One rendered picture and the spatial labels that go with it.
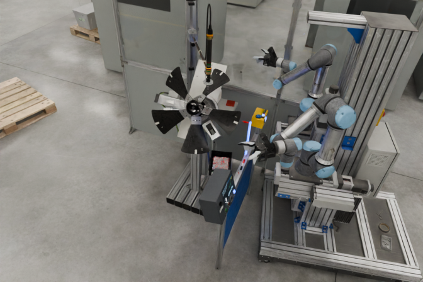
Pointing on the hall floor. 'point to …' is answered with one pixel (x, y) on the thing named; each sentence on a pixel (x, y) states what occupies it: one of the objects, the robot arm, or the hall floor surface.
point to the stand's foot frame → (191, 197)
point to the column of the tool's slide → (189, 47)
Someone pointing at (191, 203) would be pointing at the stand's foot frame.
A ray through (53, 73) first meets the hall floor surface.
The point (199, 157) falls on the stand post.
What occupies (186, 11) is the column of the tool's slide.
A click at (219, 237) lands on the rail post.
